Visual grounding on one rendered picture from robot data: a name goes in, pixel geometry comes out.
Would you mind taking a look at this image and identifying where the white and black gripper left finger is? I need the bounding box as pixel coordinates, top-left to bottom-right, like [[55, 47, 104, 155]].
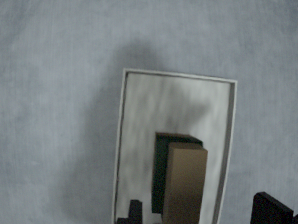
[[116, 199, 143, 224]]

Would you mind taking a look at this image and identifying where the tan and green flat pack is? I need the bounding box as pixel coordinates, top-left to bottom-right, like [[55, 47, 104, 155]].
[[151, 132, 208, 224]]

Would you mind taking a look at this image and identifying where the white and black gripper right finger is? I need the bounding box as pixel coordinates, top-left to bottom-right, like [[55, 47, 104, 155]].
[[250, 192, 298, 224]]

